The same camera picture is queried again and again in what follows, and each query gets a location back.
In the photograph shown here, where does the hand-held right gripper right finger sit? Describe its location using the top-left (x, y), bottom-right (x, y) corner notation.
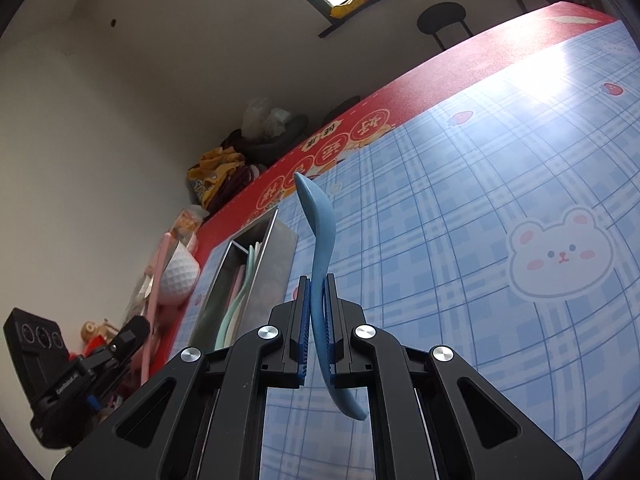
top-left (324, 274), bottom-right (583, 480)

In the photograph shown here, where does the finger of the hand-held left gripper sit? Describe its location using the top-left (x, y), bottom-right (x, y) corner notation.
top-left (109, 315), bottom-right (152, 362)

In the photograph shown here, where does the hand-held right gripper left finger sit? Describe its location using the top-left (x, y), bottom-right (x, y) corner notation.
top-left (50, 275), bottom-right (312, 480)

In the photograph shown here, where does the pink chopstick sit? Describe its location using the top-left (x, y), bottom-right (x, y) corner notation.
top-left (141, 232), bottom-right (173, 383)

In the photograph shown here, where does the green spoon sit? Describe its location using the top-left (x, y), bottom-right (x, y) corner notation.
top-left (214, 242), bottom-right (263, 352)

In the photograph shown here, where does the perforated metal utensil tray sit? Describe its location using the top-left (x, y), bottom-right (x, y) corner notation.
top-left (189, 207), bottom-right (299, 353)

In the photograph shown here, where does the pink spoon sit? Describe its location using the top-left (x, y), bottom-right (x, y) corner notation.
top-left (231, 264), bottom-right (247, 306)

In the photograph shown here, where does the blue spoon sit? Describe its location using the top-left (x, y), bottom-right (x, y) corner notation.
top-left (294, 171), bottom-right (368, 421)

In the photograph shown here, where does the bowl covered with plastic wrap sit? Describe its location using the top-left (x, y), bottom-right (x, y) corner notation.
top-left (125, 272), bottom-right (171, 356)

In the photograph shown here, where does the yellow figure toy bottle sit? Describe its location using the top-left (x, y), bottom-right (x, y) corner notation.
top-left (80, 319), bottom-right (121, 348)

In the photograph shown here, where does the white dimpled bowl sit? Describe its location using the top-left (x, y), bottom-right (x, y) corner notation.
top-left (159, 240), bottom-right (202, 306)

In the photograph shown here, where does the tissue pack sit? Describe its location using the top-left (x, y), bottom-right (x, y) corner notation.
top-left (170, 205), bottom-right (211, 256)

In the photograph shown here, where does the dark clothing pile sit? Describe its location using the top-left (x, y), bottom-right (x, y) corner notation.
top-left (205, 130), bottom-right (261, 216)

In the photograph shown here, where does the blue plaid table mat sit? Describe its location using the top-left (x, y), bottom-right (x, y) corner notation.
top-left (190, 20), bottom-right (640, 480)

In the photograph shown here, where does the yellow clothing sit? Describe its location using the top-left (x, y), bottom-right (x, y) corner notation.
top-left (187, 147), bottom-right (246, 206)

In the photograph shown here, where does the dark grey basket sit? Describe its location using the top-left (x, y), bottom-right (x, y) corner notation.
top-left (235, 114), bottom-right (310, 166)

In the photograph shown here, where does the clear plastic bag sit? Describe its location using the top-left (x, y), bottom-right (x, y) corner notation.
top-left (242, 97), bottom-right (293, 138)

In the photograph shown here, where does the red printed tablecloth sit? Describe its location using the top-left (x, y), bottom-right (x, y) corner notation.
top-left (107, 2), bottom-right (621, 411)

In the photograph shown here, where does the black round stool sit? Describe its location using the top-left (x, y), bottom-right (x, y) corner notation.
top-left (417, 2), bottom-right (473, 51)

